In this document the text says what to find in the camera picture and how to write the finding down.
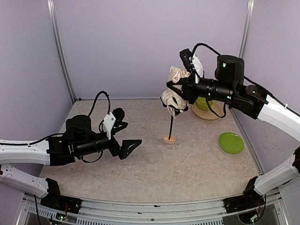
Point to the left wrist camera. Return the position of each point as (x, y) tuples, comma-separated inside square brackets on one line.
[(107, 125)]

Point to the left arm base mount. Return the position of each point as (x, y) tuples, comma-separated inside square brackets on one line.
[(62, 203)]

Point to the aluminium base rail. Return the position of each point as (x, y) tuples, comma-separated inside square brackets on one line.
[(101, 212)]

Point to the beige folding umbrella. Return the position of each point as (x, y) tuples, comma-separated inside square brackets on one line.
[(173, 102)]

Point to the corner aluminium post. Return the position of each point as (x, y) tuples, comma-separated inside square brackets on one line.
[(59, 49), (247, 27)]

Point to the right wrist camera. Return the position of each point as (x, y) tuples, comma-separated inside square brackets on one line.
[(192, 63)]

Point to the green flat plate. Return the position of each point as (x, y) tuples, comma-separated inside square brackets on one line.
[(231, 143)]

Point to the left corner aluminium post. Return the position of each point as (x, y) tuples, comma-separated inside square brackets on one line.
[(59, 49)]

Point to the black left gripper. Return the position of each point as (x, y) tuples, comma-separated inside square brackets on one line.
[(113, 143)]

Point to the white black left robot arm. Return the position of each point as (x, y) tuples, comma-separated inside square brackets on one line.
[(30, 153)]

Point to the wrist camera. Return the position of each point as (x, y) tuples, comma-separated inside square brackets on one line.
[(107, 125), (192, 63)]

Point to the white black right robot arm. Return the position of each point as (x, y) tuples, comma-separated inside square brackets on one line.
[(260, 104)]

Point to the beige round plate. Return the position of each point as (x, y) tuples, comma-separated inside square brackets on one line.
[(207, 114)]

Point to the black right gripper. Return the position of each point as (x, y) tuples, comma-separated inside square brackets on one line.
[(187, 86)]

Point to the green plastic bowl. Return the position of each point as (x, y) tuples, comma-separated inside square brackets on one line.
[(202, 104)]

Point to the right corner aluminium post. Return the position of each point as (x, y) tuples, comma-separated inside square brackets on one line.
[(247, 27)]

